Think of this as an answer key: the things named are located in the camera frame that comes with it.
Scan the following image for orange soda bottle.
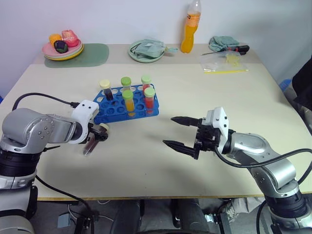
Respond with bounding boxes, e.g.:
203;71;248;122
180;0;203;54

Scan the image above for yellow cap dark liquid tube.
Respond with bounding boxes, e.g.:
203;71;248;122
98;79;115;101

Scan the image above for clear plastic zip bag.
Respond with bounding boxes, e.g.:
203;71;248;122
199;52;250;75

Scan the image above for black torso cable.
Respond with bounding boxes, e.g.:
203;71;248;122
35;175;99;221

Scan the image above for green cap red liquid tube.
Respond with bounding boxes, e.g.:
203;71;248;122
143;87;156;116
141;75;152;91

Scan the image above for green cap short tube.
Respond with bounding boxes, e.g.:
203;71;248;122
120;76;133;93

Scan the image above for green placemat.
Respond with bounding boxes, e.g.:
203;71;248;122
44;43;110;69

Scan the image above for dark red liquid test tube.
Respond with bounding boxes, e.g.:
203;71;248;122
82;123;110;156

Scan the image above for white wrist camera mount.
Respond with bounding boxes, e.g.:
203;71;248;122
206;106;230;153
71;99;100;145

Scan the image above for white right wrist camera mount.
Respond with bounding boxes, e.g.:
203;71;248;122
206;106;230;153

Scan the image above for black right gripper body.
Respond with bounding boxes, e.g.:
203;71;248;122
194;117;221;153

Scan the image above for pink red toy fruit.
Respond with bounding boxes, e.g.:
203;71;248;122
61;29;80;48

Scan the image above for grey foot pedal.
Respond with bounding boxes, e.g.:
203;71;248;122
57;213;74;228

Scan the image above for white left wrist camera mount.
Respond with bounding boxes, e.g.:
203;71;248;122
71;99;100;145

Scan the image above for green cap orange liquid tube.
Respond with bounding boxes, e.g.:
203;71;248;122
122;90;136;117

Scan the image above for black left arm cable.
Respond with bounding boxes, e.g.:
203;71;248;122
12;92;79;110

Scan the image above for crumpled teal cloth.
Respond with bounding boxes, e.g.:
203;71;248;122
209;36;241;52

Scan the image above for orange toy fruit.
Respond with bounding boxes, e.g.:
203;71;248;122
49;34;62;48

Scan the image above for mint green plate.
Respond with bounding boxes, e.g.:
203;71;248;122
128;39;166;63

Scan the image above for blue crate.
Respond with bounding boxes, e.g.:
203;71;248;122
279;78;293;91

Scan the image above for dark rounded shape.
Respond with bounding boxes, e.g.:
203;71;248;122
174;198;209;234

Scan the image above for dark purple toy fruit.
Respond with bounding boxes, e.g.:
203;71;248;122
54;40;69;53

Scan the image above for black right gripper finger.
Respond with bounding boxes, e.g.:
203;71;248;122
170;117;203;127
162;139;201;160

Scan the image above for pink plate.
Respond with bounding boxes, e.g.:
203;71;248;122
41;39;82;57

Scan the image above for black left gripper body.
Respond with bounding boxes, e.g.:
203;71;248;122
85;122;98;145

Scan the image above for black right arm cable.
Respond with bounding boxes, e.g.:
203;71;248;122
214;146;312;234

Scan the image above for blue test tube rack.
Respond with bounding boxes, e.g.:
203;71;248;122
93;83;160;124

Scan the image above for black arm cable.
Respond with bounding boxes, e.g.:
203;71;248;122
214;146;312;234
12;92;79;110

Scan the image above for red black handle screwdriver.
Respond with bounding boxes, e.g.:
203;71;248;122
201;44;250;56

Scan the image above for yellow plate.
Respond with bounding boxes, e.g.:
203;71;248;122
44;44;85;62

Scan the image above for black fabric object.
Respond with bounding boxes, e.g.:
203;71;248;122
292;55;312;111

